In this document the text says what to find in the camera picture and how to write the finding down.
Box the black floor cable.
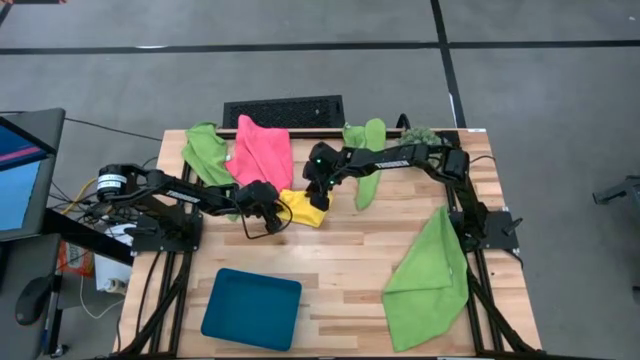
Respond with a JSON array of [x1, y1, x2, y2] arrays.
[[63, 116, 165, 143]]

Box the computer monitor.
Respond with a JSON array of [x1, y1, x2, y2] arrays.
[[0, 106, 67, 243]]

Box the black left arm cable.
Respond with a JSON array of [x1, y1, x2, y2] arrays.
[[241, 198, 295, 242]]

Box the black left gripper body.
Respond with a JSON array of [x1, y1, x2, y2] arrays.
[[252, 199, 282, 224]]

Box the artificial green plant in pot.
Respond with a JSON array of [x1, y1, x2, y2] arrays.
[[397, 126, 444, 148]]

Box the black floor stand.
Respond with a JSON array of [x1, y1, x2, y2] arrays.
[[591, 174, 640, 207]]

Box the black computer mouse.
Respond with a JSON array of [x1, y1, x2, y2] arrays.
[[14, 273, 55, 327]]

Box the orange bag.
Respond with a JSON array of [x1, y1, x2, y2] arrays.
[[56, 240, 96, 279]]

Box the white cable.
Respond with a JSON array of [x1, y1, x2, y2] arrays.
[[78, 273, 126, 321]]

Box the grey desk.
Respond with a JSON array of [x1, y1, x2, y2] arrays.
[[0, 233, 64, 360]]

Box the black aluminium table frame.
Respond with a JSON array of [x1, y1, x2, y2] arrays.
[[113, 127, 544, 360]]

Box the teal plastic tray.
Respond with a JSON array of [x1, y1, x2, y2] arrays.
[[199, 266, 304, 353]]

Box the black support beam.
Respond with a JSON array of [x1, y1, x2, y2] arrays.
[[42, 207, 137, 267]]

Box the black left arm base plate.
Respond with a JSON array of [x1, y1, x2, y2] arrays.
[[129, 209, 204, 254]]

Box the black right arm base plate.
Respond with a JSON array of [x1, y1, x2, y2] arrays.
[[448, 209, 524, 252]]

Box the yellow microfiber towel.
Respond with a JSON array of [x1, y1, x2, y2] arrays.
[[276, 188, 335, 230]]

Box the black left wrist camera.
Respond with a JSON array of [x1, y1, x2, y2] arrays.
[[238, 179, 279, 205]]

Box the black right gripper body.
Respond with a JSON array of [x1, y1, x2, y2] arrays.
[[312, 168, 339, 201]]

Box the yellow cable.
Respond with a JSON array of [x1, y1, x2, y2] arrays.
[[60, 176, 100, 217]]

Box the pink microfiber towel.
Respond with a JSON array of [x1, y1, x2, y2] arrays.
[[224, 114, 296, 194]]

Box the green microfiber towel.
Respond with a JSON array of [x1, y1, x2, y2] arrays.
[[180, 121, 242, 224], [381, 204, 470, 353], [342, 117, 388, 212]]

